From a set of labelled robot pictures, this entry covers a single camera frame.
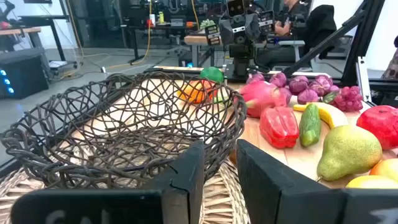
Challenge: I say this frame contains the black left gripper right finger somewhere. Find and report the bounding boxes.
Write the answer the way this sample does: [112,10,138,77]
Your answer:
[236,138,398,224]

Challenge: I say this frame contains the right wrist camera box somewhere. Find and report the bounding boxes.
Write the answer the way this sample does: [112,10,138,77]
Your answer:
[226,0,251,18]

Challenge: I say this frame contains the person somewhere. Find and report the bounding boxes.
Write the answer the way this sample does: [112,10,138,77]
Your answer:
[256,0,315,68]

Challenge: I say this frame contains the silver aluminium strut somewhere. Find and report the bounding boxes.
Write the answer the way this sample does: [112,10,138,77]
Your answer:
[355,55,373,103]

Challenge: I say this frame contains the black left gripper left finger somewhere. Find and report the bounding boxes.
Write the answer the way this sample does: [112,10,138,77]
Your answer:
[10,140,205,224]

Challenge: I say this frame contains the green pear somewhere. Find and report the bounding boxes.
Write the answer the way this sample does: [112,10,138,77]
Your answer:
[316,124,383,182]

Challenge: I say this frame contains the patterned pink fabric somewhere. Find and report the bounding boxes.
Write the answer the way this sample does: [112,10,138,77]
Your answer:
[381,35,398,80]

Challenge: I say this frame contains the green cucumber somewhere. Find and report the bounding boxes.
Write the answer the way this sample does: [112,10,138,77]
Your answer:
[298,103,322,147]

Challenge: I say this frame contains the yellow lemon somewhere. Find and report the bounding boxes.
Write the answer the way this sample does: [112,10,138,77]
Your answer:
[345,175,398,190]

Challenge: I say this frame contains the red apple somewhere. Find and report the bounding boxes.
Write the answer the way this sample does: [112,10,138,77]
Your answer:
[356,105,398,151]

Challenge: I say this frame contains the black computer case blue lights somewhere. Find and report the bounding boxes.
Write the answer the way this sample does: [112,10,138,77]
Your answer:
[0,46,50,100]

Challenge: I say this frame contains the purple grapes bunch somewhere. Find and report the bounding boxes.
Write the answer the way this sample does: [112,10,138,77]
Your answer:
[332,85,364,113]

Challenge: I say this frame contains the yellow cable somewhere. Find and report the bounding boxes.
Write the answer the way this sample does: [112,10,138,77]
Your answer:
[105,0,154,70]

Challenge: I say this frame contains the yellow banana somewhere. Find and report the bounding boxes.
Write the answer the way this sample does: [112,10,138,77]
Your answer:
[292,101,349,130]

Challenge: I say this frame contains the watermelon slice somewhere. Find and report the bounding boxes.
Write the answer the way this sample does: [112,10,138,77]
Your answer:
[199,66,225,84]

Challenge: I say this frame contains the dark brown wire basket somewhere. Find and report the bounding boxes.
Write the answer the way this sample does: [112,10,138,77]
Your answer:
[0,71,248,190]

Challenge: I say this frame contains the green grapes bunch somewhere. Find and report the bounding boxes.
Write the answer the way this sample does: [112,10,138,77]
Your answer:
[199,19,216,30]

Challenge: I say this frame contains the black desk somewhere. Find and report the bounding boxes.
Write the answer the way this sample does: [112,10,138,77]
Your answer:
[126,23,200,65]
[18,14,78,68]

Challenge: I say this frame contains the red bell pepper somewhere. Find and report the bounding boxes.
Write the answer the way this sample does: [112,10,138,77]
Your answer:
[259,105,300,149]

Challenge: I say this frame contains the yellow orange mango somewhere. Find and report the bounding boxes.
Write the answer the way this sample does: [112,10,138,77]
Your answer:
[369,157,398,183]

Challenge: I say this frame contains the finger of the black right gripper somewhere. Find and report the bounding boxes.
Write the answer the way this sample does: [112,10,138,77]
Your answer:
[258,10,277,34]
[204,24,223,47]

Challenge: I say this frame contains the woven wicker placemat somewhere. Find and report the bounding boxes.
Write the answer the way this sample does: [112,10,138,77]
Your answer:
[0,160,251,224]

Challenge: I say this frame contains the orange fruit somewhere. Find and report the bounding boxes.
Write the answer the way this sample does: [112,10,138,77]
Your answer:
[176,80,215,105]

